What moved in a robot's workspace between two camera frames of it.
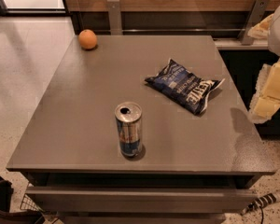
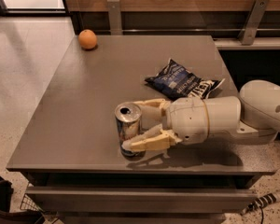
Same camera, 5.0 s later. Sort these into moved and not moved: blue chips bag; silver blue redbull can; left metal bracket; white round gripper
Moved: white round gripper
Not moved: blue chips bag; left metal bracket; silver blue redbull can
